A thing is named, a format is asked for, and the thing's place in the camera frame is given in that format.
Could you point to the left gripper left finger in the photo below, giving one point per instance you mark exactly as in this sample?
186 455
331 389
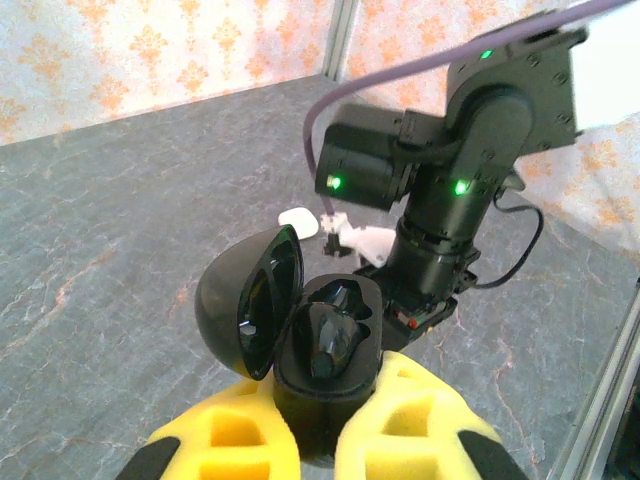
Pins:
195 430

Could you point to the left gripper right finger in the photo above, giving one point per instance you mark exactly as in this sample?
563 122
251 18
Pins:
445 425

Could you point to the black round earbud case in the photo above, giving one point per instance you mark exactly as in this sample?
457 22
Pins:
220 310

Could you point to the white earbud charging case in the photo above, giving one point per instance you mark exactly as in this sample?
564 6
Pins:
297 220

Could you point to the aluminium table side rail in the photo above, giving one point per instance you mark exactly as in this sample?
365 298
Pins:
600 400

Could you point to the aluminium frame post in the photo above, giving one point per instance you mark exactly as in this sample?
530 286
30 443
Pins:
340 35

